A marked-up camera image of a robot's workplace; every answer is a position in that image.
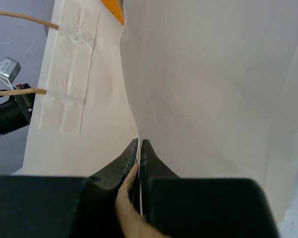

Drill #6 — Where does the long orange bread loaf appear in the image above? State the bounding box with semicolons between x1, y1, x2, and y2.
101;0;125;25

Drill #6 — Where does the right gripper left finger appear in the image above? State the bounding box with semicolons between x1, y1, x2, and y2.
88;138;139;191

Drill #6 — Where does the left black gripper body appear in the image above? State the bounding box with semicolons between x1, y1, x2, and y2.
0;93;35;137

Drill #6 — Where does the beige paper bag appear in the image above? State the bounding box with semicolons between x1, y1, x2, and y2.
0;0;298;238

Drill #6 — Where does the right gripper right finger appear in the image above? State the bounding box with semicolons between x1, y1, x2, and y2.
141;139;180;216

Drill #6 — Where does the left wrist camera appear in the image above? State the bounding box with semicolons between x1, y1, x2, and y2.
0;57;21;90

